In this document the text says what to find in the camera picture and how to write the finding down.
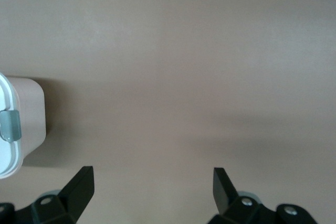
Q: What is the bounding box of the white box lid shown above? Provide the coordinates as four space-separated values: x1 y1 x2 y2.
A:
0 72 22 180

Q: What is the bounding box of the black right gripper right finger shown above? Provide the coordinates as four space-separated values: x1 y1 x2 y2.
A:
207 167 320 224

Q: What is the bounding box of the pink plastic box base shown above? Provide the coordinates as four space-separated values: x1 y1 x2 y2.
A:
5 76 47 168

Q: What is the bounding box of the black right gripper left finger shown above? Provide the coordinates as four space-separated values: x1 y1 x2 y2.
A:
0 166 95 224

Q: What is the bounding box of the grey lid clip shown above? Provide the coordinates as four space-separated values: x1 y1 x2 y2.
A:
0 110 22 142

